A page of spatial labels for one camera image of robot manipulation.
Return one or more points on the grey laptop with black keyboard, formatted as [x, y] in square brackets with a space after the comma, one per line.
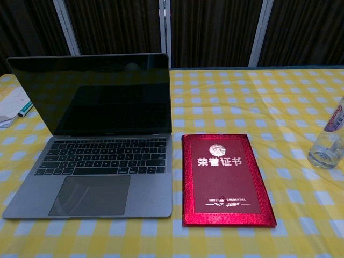
[88, 150]

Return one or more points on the red honorary certificate folder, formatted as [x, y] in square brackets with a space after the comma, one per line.
[225, 180]

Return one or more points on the yellow white checkered tablecloth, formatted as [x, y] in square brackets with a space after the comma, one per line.
[242, 102]

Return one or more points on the dark folding screen with white frames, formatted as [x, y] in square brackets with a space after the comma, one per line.
[215, 29]

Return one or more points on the white teal glue stick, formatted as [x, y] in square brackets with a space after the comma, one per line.
[25, 109]

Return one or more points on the clear plastic water bottle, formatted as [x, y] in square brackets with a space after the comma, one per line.
[328, 139]

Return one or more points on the white paper sheets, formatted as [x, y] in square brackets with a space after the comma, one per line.
[10, 99]

